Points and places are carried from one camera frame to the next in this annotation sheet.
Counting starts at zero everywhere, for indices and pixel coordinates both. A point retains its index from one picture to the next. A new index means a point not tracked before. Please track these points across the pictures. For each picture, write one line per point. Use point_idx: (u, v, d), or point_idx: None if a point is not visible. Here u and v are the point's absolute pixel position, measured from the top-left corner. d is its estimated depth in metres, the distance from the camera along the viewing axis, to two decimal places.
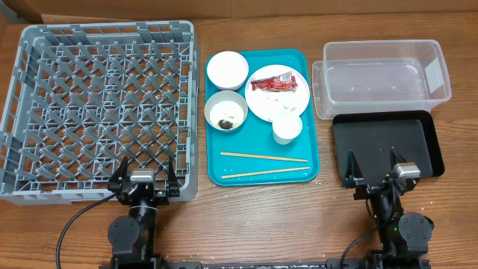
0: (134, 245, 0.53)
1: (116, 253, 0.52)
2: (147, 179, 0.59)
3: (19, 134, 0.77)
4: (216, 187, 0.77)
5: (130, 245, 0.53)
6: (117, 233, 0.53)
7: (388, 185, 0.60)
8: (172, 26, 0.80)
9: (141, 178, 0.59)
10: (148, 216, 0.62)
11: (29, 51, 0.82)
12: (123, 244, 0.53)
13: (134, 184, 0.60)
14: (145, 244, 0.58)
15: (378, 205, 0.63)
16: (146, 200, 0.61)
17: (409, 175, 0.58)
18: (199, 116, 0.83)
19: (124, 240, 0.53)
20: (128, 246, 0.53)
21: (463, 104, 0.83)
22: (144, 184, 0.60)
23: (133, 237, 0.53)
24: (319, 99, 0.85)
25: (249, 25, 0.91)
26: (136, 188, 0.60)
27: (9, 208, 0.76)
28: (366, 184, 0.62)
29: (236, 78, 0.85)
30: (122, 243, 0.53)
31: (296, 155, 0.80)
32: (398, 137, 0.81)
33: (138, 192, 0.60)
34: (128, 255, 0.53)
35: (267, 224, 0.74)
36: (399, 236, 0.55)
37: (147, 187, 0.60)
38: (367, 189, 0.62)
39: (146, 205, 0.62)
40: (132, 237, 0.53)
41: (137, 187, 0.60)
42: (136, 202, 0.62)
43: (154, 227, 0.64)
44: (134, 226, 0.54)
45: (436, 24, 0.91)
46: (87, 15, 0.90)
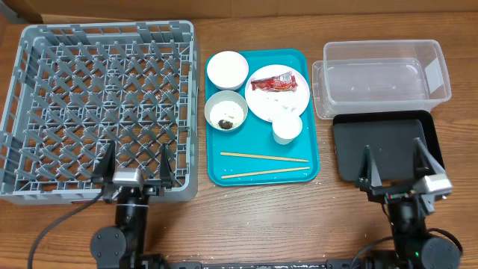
0: (121, 258, 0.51)
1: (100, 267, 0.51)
2: (132, 182, 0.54)
3: (19, 134, 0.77)
4: (216, 187, 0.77)
5: (117, 260, 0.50)
6: (103, 246, 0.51)
7: (410, 198, 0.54)
8: (172, 26, 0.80)
9: (126, 181, 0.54)
10: (137, 217, 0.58)
11: (29, 52, 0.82)
12: (108, 258, 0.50)
13: (118, 188, 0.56)
14: (134, 252, 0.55)
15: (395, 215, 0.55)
16: (134, 200, 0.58)
17: (438, 191, 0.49)
18: (199, 116, 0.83)
19: (109, 254, 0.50)
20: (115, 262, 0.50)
21: (463, 104, 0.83)
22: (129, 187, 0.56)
23: (120, 252, 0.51)
24: (319, 99, 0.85)
25: (249, 25, 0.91)
26: (119, 190, 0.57)
27: (9, 208, 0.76)
28: (385, 193, 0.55)
29: (236, 78, 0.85)
30: (107, 258, 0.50)
31: (296, 155, 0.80)
32: (398, 137, 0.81)
33: (124, 193, 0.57)
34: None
35: (267, 224, 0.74)
36: (419, 262, 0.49)
37: (133, 190, 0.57)
38: (386, 199, 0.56)
39: (135, 204, 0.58)
40: (118, 251, 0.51)
41: (121, 190, 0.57)
42: (123, 201, 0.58)
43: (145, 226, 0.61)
44: (121, 238, 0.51)
45: (436, 24, 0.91)
46: (87, 15, 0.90)
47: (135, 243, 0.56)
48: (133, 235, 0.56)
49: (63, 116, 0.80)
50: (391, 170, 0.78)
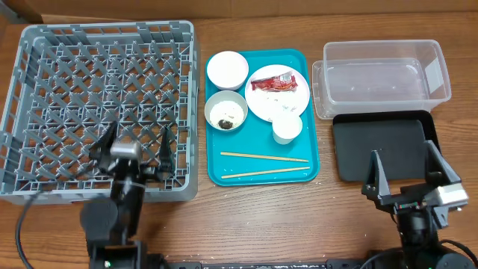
0: (110, 229, 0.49)
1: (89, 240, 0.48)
2: (129, 153, 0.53)
3: (19, 134, 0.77)
4: (216, 187, 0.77)
5: (107, 230, 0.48)
6: (92, 215, 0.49)
7: (422, 211, 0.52)
8: (172, 26, 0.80)
9: (124, 152, 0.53)
10: (132, 194, 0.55)
11: (30, 52, 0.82)
12: (98, 229, 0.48)
13: (116, 159, 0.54)
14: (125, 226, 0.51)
15: (405, 226, 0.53)
16: (131, 176, 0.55)
17: (453, 203, 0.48)
18: (199, 116, 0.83)
19: (99, 223, 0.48)
20: (104, 232, 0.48)
21: (463, 104, 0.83)
22: (126, 159, 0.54)
23: (110, 220, 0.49)
24: (319, 99, 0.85)
25: (249, 25, 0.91)
26: (116, 162, 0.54)
27: (8, 208, 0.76)
28: (393, 202, 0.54)
29: (236, 78, 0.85)
30: (97, 228, 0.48)
31: (296, 155, 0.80)
32: (398, 138, 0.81)
33: (120, 166, 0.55)
34: (105, 240, 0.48)
35: (267, 224, 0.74)
36: None
37: (130, 163, 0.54)
38: (394, 208, 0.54)
39: (131, 181, 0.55)
40: (109, 220, 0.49)
41: (119, 161, 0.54)
42: (120, 178, 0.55)
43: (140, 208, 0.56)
44: (112, 205, 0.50)
45: (436, 24, 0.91)
46: (87, 15, 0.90)
47: (127, 217, 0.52)
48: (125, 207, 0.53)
49: (63, 116, 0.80)
50: (391, 170, 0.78)
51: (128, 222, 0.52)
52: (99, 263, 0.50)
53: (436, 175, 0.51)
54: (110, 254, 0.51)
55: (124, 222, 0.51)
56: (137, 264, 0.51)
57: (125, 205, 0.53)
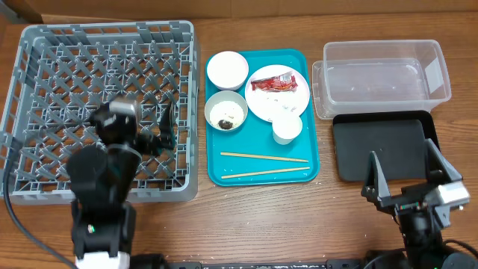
0: (98, 178, 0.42)
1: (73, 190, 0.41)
2: (128, 110, 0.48)
3: (19, 134, 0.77)
4: (216, 187, 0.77)
5: (93, 178, 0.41)
6: (78, 164, 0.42)
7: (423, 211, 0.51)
8: (172, 26, 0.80)
9: (122, 107, 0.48)
10: (127, 158, 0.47)
11: (30, 52, 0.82)
12: (84, 176, 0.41)
13: (113, 115, 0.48)
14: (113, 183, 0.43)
15: (407, 228, 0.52)
16: (128, 140, 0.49)
17: (455, 202, 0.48)
18: (199, 116, 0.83)
19: (86, 169, 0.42)
20: (90, 180, 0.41)
21: (463, 104, 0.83)
22: (124, 116, 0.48)
23: (97, 169, 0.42)
24: (319, 99, 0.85)
25: (249, 25, 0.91)
26: (113, 119, 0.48)
27: (9, 208, 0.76)
28: (393, 203, 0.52)
29: (236, 78, 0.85)
30: (82, 175, 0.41)
31: (296, 155, 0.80)
32: (398, 138, 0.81)
33: (116, 124, 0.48)
34: (92, 191, 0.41)
35: (267, 224, 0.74)
36: None
37: (127, 121, 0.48)
38: (396, 209, 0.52)
39: (128, 146, 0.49)
40: (96, 167, 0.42)
41: (116, 119, 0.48)
42: (116, 140, 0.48)
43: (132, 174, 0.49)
44: (102, 155, 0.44)
45: (436, 25, 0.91)
46: (87, 15, 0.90)
47: (116, 176, 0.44)
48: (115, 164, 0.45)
49: (63, 116, 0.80)
50: (391, 170, 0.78)
51: (117, 181, 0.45)
52: (81, 229, 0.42)
53: (437, 174, 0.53)
54: (95, 218, 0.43)
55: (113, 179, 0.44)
56: (124, 231, 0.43)
57: (116, 164, 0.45)
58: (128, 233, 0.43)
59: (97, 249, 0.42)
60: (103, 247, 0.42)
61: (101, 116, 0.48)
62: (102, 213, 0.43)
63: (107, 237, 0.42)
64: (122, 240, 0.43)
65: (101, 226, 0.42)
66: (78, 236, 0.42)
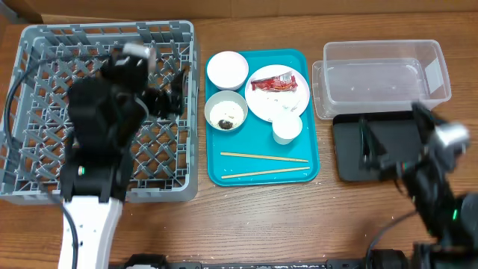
0: (100, 106, 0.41)
1: (71, 114, 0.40)
2: (140, 51, 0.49)
3: (19, 134, 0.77)
4: (216, 187, 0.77)
5: (95, 104, 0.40)
6: (81, 90, 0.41)
7: (424, 161, 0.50)
8: (172, 25, 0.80)
9: (136, 48, 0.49)
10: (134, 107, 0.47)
11: (29, 52, 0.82)
12: (85, 102, 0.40)
13: (125, 56, 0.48)
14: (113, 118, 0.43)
15: (413, 187, 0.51)
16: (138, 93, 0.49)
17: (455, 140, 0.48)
18: (199, 116, 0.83)
19: (89, 94, 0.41)
20: (91, 107, 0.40)
21: (463, 104, 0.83)
22: (137, 57, 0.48)
23: (99, 97, 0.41)
24: (319, 99, 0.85)
25: (249, 25, 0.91)
26: (125, 60, 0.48)
27: (8, 208, 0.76)
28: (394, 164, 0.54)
29: (236, 78, 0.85)
30: (84, 101, 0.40)
31: (296, 155, 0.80)
32: (398, 137, 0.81)
33: (128, 66, 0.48)
34: (92, 118, 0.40)
35: (267, 224, 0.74)
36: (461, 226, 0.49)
37: (139, 63, 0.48)
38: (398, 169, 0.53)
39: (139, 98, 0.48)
40: (100, 95, 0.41)
41: (129, 60, 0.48)
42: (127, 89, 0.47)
43: (135, 125, 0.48)
44: (105, 85, 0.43)
45: (436, 25, 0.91)
46: (87, 15, 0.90)
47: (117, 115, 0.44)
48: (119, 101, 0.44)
49: (63, 116, 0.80)
50: None
51: (117, 119, 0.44)
52: (72, 170, 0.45)
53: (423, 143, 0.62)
54: (86, 161, 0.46)
55: (113, 116, 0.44)
56: (116, 175, 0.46)
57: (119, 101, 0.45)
58: (120, 178, 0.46)
59: (87, 193, 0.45)
60: (93, 189, 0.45)
61: (116, 55, 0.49)
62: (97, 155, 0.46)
63: (97, 181, 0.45)
64: (114, 187, 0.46)
65: (92, 169, 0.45)
66: (68, 178, 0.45)
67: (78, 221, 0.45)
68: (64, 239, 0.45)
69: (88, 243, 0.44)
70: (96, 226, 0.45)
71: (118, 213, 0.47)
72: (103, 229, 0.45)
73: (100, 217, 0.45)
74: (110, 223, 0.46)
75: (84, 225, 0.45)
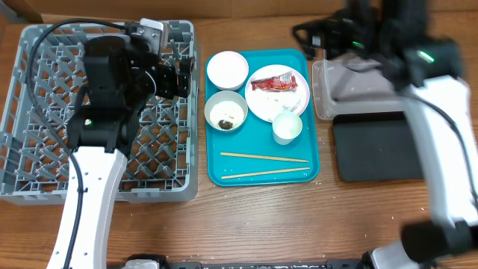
0: (113, 57, 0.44)
1: (87, 61, 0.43)
2: (157, 26, 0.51)
3: (19, 134, 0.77)
4: (216, 187, 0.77)
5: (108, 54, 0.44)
6: (96, 44, 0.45)
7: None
8: (172, 25, 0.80)
9: (152, 24, 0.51)
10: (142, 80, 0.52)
11: (29, 51, 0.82)
12: (99, 52, 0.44)
13: (141, 30, 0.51)
14: (123, 75, 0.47)
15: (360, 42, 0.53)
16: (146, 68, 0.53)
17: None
18: (199, 116, 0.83)
19: (103, 45, 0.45)
20: (104, 55, 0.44)
21: None
22: (151, 31, 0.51)
23: (114, 48, 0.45)
24: (319, 99, 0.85)
25: (249, 25, 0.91)
26: (140, 34, 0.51)
27: (9, 208, 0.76)
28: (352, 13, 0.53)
29: (236, 78, 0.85)
30: (99, 50, 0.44)
31: (296, 155, 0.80)
32: (399, 137, 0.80)
33: (143, 40, 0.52)
34: (105, 66, 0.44)
35: (267, 224, 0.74)
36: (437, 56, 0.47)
37: (152, 36, 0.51)
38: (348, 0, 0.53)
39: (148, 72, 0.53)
40: (113, 47, 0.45)
41: (143, 33, 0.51)
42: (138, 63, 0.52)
43: (143, 97, 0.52)
44: (121, 42, 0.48)
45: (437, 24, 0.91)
46: (87, 15, 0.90)
47: (127, 73, 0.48)
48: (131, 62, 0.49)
49: (65, 116, 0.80)
50: (392, 169, 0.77)
51: (126, 75, 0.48)
52: (80, 122, 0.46)
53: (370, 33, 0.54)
54: (93, 114, 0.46)
55: (124, 74, 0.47)
56: (122, 130, 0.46)
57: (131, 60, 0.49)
58: (126, 133, 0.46)
59: (92, 143, 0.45)
60: (99, 140, 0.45)
61: (131, 26, 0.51)
62: (106, 108, 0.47)
63: (104, 131, 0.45)
64: (119, 140, 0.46)
65: (100, 122, 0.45)
66: (75, 128, 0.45)
67: (84, 168, 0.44)
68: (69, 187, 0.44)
69: (92, 191, 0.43)
70: (101, 172, 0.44)
71: (122, 166, 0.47)
72: (108, 177, 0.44)
73: (107, 164, 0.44)
74: (115, 175, 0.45)
75: (89, 172, 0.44)
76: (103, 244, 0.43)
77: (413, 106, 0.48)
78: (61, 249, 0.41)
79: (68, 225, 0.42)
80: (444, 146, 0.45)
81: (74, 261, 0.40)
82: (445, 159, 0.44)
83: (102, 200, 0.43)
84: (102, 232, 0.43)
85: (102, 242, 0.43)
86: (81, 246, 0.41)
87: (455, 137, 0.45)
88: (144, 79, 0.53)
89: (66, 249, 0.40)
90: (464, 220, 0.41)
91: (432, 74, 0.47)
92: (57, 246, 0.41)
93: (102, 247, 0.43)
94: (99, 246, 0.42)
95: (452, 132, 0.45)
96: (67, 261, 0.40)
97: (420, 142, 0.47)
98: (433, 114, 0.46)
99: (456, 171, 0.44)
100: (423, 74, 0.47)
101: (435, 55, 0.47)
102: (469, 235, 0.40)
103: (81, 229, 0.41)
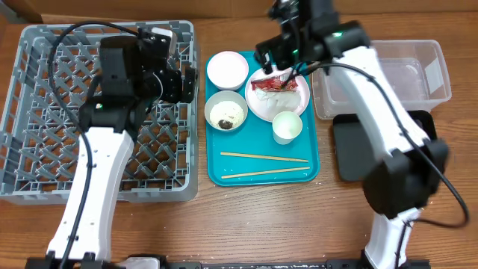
0: (127, 50, 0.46)
1: (102, 51, 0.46)
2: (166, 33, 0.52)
3: (19, 134, 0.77)
4: (216, 187, 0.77)
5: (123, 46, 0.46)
6: (112, 39, 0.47)
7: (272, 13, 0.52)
8: (172, 25, 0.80)
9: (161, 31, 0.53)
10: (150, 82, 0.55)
11: (29, 51, 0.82)
12: (114, 44, 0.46)
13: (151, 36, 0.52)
14: (136, 69, 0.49)
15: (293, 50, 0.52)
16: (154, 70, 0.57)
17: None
18: (199, 116, 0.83)
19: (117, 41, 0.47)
20: (118, 47, 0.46)
21: (464, 104, 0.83)
22: (160, 36, 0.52)
23: (128, 42, 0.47)
24: (319, 99, 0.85)
25: (249, 25, 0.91)
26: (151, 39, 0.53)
27: (8, 208, 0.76)
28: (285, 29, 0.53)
29: (236, 78, 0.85)
30: (114, 43, 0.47)
31: (296, 155, 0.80)
32: None
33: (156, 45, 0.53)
34: (119, 55, 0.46)
35: (267, 224, 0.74)
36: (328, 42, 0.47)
37: (163, 41, 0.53)
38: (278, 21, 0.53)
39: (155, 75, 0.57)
40: (128, 41, 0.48)
41: (154, 39, 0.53)
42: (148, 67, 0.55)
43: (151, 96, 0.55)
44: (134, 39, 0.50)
45: (436, 24, 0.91)
46: (86, 15, 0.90)
47: (140, 70, 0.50)
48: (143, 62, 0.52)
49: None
50: None
51: (138, 70, 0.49)
52: (91, 106, 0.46)
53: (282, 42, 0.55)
54: (104, 99, 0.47)
55: (137, 69, 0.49)
56: (131, 115, 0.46)
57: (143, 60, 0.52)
58: (134, 119, 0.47)
59: (102, 125, 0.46)
60: (109, 123, 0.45)
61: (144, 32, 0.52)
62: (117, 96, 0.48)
63: (115, 114, 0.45)
64: (128, 124, 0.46)
65: (110, 106, 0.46)
66: (86, 113, 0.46)
67: (94, 145, 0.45)
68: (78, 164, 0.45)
69: (101, 167, 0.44)
70: (110, 150, 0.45)
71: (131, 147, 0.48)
72: (116, 155, 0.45)
73: (115, 143, 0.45)
74: (124, 154, 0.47)
75: (98, 149, 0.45)
76: (109, 218, 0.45)
77: (337, 73, 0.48)
78: (69, 219, 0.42)
79: (77, 196, 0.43)
80: (370, 98, 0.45)
81: (81, 231, 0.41)
82: (369, 103, 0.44)
83: (110, 175, 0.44)
84: (108, 205, 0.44)
85: (109, 214, 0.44)
86: (87, 216, 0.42)
87: (373, 85, 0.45)
88: (151, 81, 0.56)
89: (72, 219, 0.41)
90: (397, 149, 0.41)
91: (349, 45, 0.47)
92: (65, 217, 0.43)
93: (108, 221, 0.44)
94: (105, 218, 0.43)
95: (370, 82, 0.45)
96: (74, 230, 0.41)
97: (355, 99, 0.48)
98: (356, 75, 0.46)
99: (386, 114, 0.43)
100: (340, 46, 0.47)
101: (343, 31, 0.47)
102: (405, 158, 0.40)
103: (89, 200, 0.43)
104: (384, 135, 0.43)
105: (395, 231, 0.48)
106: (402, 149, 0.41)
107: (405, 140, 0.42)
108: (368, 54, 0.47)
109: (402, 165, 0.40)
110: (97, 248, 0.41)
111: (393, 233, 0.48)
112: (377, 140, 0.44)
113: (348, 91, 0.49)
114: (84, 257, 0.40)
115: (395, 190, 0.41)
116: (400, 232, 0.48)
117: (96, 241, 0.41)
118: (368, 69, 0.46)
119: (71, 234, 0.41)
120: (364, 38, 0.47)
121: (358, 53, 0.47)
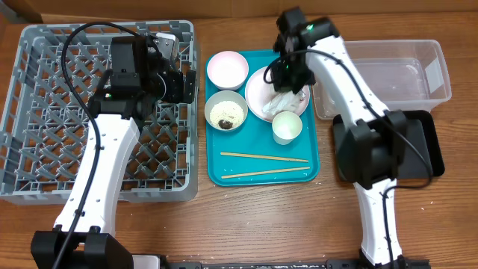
0: (136, 47, 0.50)
1: (113, 47, 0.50)
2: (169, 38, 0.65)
3: (19, 134, 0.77)
4: (216, 187, 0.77)
5: (132, 42, 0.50)
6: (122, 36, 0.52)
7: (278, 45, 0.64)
8: (172, 25, 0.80)
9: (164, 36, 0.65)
10: (157, 83, 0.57)
11: (29, 51, 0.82)
12: (125, 41, 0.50)
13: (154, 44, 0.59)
14: (143, 64, 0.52)
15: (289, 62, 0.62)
16: (160, 70, 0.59)
17: (296, 17, 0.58)
18: (199, 116, 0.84)
19: (127, 38, 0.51)
20: (128, 42, 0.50)
21: (464, 104, 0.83)
22: (165, 40, 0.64)
23: (137, 39, 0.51)
24: (319, 99, 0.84)
25: (249, 25, 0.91)
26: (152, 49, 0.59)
27: (8, 208, 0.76)
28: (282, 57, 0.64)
29: (236, 78, 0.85)
30: (124, 40, 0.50)
31: (296, 155, 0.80)
32: None
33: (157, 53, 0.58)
34: (131, 51, 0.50)
35: (267, 224, 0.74)
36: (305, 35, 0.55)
37: (167, 43, 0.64)
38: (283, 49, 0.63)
39: (160, 75, 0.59)
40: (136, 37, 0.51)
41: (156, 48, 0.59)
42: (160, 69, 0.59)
43: (157, 95, 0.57)
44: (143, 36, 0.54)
45: (436, 23, 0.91)
46: (87, 15, 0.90)
47: (146, 66, 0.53)
48: (150, 60, 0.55)
49: (82, 116, 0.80)
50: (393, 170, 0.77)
51: (145, 66, 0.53)
52: (99, 96, 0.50)
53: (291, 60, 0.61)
54: (113, 91, 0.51)
55: (145, 67, 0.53)
56: (137, 105, 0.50)
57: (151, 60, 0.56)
58: (141, 109, 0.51)
59: (110, 112, 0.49)
60: (116, 110, 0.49)
61: (149, 36, 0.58)
62: (125, 89, 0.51)
63: (123, 103, 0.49)
64: (134, 113, 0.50)
65: (119, 97, 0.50)
66: (95, 101, 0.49)
67: (102, 130, 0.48)
68: (87, 146, 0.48)
69: (109, 149, 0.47)
70: (117, 134, 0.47)
71: (135, 135, 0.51)
72: (123, 138, 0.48)
73: (122, 128, 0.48)
74: (128, 141, 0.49)
75: (107, 134, 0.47)
76: (113, 201, 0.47)
77: (311, 60, 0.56)
78: (75, 196, 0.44)
79: (84, 175, 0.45)
80: (340, 78, 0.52)
81: (87, 206, 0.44)
82: (337, 81, 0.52)
83: (115, 161, 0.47)
84: (114, 185, 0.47)
85: (114, 193, 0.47)
86: (94, 193, 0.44)
87: (341, 67, 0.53)
88: (157, 81, 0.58)
89: (79, 196, 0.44)
90: (361, 120, 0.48)
91: (321, 36, 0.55)
92: (72, 194, 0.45)
93: (113, 202, 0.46)
94: (110, 198, 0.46)
95: (337, 65, 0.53)
96: (81, 205, 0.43)
97: (327, 81, 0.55)
98: (326, 60, 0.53)
99: (352, 92, 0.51)
100: (314, 39, 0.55)
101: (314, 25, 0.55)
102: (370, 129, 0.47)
103: (94, 183, 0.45)
104: (350, 111, 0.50)
105: (376, 205, 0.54)
106: (367, 119, 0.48)
107: (367, 113, 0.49)
108: (336, 41, 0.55)
109: (367, 135, 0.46)
110: (102, 223, 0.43)
111: (376, 209, 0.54)
112: (346, 114, 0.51)
113: (322, 76, 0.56)
114: (89, 231, 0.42)
115: (364, 159, 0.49)
116: (382, 205, 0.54)
117: (101, 217, 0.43)
118: (337, 55, 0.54)
119: (78, 208, 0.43)
120: (334, 30, 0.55)
121: (327, 40, 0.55)
